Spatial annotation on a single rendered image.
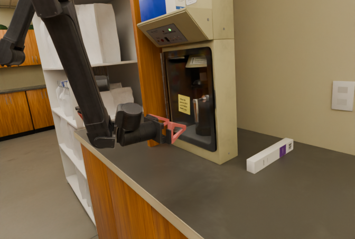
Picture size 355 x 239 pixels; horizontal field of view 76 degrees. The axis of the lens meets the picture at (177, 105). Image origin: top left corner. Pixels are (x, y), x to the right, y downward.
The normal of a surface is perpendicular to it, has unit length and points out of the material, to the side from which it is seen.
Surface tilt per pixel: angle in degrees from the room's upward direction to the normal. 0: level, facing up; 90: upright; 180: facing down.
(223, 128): 90
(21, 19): 87
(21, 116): 90
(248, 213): 0
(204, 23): 90
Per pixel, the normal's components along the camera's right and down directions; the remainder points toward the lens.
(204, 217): -0.09, -0.97
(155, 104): 0.61, 0.12
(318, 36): -0.79, 0.20
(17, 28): 0.20, 0.14
